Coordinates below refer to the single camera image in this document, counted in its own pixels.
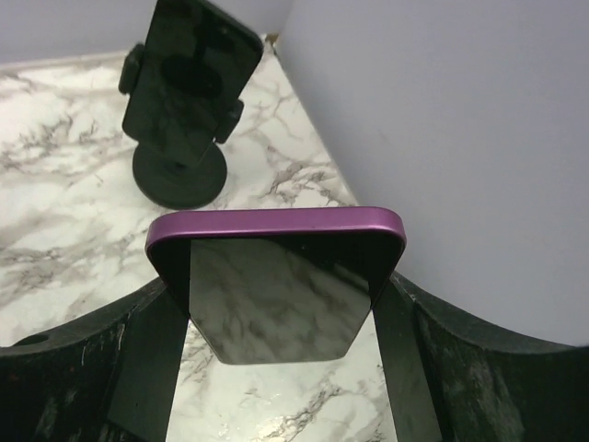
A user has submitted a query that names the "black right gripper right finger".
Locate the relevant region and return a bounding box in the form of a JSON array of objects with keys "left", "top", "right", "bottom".
[{"left": 375, "top": 273, "right": 588, "bottom": 441}]

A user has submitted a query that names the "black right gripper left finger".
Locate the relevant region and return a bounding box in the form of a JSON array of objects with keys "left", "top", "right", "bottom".
[{"left": 1, "top": 279, "right": 189, "bottom": 441}]

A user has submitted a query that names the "purple phone with dark screen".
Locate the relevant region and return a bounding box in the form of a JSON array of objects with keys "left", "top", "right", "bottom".
[{"left": 145, "top": 206, "right": 407, "bottom": 366}]

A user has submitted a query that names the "black clamp stand far right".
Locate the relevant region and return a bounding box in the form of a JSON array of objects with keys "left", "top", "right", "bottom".
[{"left": 119, "top": 43, "right": 245, "bottom": 210}]

